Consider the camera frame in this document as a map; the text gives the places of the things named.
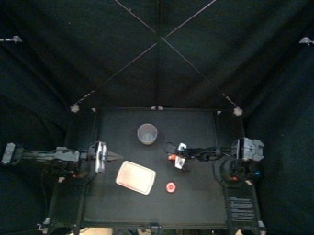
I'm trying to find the diagonal brace cable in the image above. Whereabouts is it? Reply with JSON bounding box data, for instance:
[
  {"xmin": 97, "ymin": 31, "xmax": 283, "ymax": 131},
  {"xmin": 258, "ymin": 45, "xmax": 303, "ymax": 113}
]
[
  {"xmin": 113, "ymin": 0, "xmax": 238, "ymax": 108},
  {"xmin": 75, "ymin": 0, "xmax": 216, "ymax": 105}
]

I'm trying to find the grey frame clamp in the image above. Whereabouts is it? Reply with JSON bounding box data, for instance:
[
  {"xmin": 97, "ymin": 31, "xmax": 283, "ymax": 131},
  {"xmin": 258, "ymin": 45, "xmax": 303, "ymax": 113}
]
[
  {"xmin": 0, "ymin": 35, "xmax": 23, "ymax": 44},
  {"xmin": 298, "ymin": 36, "xmax": 314, "ymax": 46}
]

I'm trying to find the red toy tomato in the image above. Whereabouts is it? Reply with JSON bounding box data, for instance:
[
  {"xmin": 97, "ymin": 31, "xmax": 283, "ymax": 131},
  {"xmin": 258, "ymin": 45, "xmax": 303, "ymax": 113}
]
[{"xmin": 164, "ymin": 181, "xmax": 178, "ymax": 194}]

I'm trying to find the thin vertical frame pole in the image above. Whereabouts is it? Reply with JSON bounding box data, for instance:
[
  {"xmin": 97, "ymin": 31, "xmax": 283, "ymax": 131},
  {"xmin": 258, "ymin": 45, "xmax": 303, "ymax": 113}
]
[{"xmin": 155, "ymin": 0, "xmax": 162, "ymax": 108}]

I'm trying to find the grey cup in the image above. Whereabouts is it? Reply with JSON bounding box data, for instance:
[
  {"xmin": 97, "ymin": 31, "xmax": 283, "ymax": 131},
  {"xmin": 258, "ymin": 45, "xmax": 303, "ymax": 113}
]
[{"xmin": 136, "ymin": 122, "xmax": 159, "ymax": 146}]

